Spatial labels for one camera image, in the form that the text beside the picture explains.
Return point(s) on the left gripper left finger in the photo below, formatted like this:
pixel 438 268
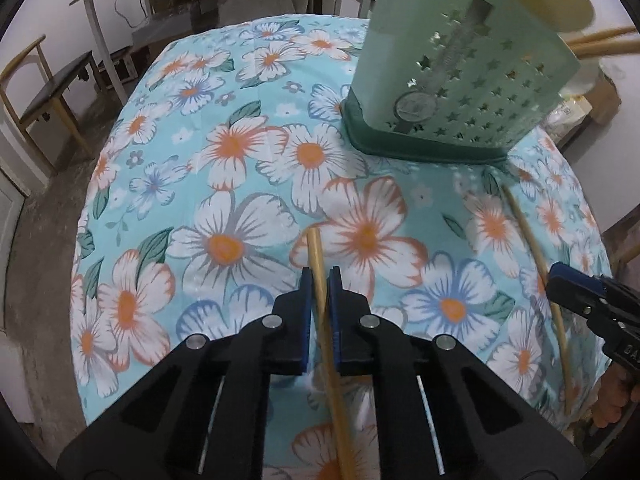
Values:
pixel 290 348

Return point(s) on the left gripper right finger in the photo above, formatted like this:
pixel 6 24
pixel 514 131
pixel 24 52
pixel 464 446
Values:
pixel 351 353

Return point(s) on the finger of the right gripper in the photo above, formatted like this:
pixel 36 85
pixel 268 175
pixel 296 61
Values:
pixel 573 290

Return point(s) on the person's right hand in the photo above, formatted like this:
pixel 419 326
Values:
pixel 617 389

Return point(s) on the floral blue tablecloth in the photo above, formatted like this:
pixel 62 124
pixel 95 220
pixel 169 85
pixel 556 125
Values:
pixel 232 145

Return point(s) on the cardboard box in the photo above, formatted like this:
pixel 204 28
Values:
pixel 604 100

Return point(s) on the green plastic utensil basket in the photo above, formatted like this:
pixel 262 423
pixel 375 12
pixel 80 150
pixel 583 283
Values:
pixel 453 80

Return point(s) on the wooden chair dark seat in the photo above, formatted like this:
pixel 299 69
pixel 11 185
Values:
pixel 50 97

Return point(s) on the grey side table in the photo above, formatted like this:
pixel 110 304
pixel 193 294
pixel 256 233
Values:
pixel 165 5

